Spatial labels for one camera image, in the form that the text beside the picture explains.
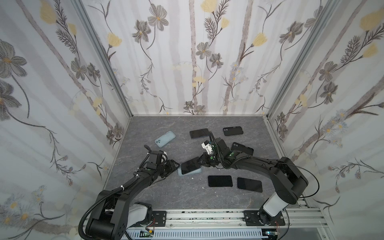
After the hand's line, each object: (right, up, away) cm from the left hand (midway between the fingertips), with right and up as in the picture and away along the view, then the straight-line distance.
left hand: (176, 162), depth 87 cm
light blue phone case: (+2, -7, +2) cm, 8 cm away
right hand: (+10, +3, -6) cm, 12 cm away
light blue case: (-11, +13, +20) cm, 26 cm away
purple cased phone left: (+26, -11, -1) cm, 28 cm away
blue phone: (+15, +17, +24) cm, 33 cm away
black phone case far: (+40, +19, +25) cm, 51 cm away
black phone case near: (+42, +8, +17) cm, 45 cm away
